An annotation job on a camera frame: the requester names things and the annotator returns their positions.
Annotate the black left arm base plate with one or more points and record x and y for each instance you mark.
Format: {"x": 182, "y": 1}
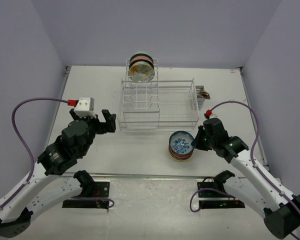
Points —
{"x": 94, "y": 197}

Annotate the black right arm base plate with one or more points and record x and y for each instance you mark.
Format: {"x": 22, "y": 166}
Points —
{"x": 213, "y": 200}

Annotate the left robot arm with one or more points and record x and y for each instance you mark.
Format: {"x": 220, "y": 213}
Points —
{"x": 18, "y": 210}

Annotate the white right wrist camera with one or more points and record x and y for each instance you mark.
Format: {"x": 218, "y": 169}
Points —
{"x": 208, "y": 114}

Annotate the blue triangle patterned bowl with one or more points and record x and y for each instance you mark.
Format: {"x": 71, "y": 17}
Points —
{"x": 179, "y": 157}

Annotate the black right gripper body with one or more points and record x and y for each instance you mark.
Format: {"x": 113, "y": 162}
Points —
{"x": 211, "y": 141}

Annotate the yellow blue patterned bowl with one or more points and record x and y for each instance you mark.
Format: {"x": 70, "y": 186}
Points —
{"x": 183, "y": 160}

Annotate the brown utensil in holder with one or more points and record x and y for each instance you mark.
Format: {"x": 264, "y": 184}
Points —
{"x": 205, "y": 95}

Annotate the orange floral patterned bowl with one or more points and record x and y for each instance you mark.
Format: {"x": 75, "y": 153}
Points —
{"x": 180, "y": 155}

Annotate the pink patterned bowl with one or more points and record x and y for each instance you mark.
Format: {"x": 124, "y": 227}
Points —
{"x": 141, "y": 57}

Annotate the grey cutlery holder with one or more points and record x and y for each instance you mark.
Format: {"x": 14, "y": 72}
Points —
{"x": 200, "y": 101}

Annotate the mint green bowl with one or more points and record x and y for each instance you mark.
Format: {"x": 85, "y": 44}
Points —
{"x": 141, "y": 52}

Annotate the blue white floral bowl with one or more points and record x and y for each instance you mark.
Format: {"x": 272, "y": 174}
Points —
{"x": 180, "y": 142}

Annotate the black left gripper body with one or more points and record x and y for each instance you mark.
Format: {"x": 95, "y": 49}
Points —
{"x": 95, "y": 124}

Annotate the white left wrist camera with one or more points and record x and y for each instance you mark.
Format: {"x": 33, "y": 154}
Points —
{"x": 85, "y": 107}

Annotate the yellow flower leaf bowl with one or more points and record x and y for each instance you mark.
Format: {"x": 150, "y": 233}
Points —
{"x": 141, "y": 72}

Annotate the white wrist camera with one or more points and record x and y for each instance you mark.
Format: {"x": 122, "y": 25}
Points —
{"x": 85, "y": 107}
{"x": 208, "y": 114}

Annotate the white wire dish rack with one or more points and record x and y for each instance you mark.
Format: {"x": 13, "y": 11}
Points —
{"x": 165, "y": 103}

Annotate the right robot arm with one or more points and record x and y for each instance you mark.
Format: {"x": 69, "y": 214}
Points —
{"x": 278, "y": 206}

